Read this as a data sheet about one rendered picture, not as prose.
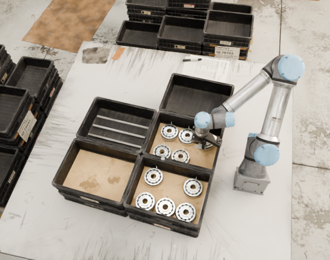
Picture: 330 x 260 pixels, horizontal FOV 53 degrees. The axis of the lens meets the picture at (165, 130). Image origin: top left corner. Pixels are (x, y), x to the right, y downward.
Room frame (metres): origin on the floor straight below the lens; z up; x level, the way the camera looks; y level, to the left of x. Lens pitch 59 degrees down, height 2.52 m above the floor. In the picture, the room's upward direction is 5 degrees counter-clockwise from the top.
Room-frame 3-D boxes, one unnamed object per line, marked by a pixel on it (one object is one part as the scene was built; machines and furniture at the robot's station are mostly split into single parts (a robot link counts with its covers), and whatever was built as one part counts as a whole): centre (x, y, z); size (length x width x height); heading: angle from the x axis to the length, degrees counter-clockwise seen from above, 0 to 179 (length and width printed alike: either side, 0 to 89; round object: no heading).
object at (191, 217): (0.51, -0.07, 0.86); 0.10 x 0.10 x 0.01
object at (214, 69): (1.60, -0.33, 0.70); 0.33 x 0.23 x 0.01; 74
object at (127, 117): (1.04, 0.27, 0.87); 0.40 x 0.30 x 0.11; 69
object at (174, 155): (0.83, -0.07, 0.86); 0.10 x 0.10 x 0.01
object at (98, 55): (1.82, 0.48, 0.71); 0.22 x 0.19 x 0.01; 74
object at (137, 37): (2.39, 0.16, 0.26); 0.40 x 0.30 x 0.23; 74
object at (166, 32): (2.28, -0.22, 0.31); 0.40 x 0.30 x 0.34; 74
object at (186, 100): (1.18, -0.21, 0.87); 0.40 x 0.30 x 0.11; 69
